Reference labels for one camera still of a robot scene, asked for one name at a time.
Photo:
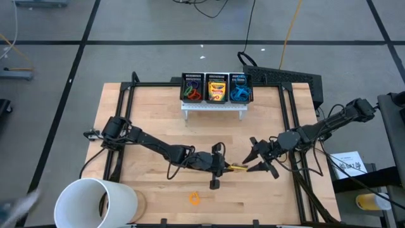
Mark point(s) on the black shelf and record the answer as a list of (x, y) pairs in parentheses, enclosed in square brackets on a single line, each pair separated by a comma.
[(364, 182)]

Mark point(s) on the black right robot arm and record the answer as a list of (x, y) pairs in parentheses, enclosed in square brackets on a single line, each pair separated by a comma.
[(332, 123)]

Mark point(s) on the round wooden disc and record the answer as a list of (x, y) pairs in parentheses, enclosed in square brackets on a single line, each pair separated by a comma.
[(142, 206)]

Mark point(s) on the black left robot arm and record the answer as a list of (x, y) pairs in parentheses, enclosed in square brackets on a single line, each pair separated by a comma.
[(152, 144)]

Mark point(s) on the black aluminium table frame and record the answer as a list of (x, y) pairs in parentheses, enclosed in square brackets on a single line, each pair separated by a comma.
[(152, 84)]

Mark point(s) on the black plastic mesh basket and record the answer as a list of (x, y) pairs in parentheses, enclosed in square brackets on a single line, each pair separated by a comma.
[(216, 76), (193, 76), (239, 73)]

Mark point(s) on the grey metal desk foot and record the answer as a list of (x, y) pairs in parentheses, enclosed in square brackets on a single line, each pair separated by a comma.
[(16, 75), (41, 3)]

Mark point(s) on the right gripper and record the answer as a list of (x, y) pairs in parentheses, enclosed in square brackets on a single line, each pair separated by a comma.
[(265, 152)]

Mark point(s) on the white perforated riser shelf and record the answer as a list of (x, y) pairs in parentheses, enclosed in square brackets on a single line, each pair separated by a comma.
[(215, 107)]

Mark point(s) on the yellow and white cup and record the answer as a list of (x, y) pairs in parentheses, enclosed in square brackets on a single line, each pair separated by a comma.
[(373, 201)]

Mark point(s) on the large white cylinder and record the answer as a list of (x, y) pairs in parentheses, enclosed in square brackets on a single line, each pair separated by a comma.
[(120, 202)]

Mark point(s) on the blurred grey passing object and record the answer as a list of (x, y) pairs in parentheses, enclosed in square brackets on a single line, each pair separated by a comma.
[(19, 209)]

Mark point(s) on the white printed paper sheet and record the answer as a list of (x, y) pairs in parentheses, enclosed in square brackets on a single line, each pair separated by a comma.
[(348, 164)]

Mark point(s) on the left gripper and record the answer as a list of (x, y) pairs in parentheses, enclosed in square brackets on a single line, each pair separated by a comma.
[(216, 164)]

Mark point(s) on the grey cart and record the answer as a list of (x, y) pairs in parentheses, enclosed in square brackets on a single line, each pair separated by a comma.
[(392, 133)]

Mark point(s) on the yellow green Crayola crayon box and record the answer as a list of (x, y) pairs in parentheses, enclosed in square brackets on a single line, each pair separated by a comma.
[(239, 168), (217, 81), (217, 92)]

